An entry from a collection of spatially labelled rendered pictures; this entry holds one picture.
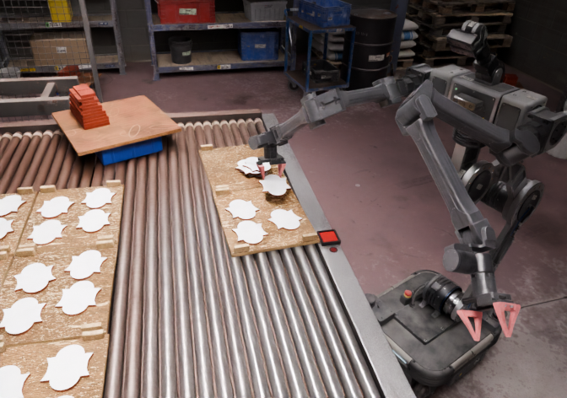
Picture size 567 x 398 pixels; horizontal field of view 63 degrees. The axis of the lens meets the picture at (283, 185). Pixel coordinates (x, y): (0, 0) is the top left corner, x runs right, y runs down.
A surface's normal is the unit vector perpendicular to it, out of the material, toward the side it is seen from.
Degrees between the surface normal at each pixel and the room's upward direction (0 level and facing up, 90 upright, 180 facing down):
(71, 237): 0
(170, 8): 90
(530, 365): 0
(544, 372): 0
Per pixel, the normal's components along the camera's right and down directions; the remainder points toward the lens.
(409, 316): 0.04, -0.84
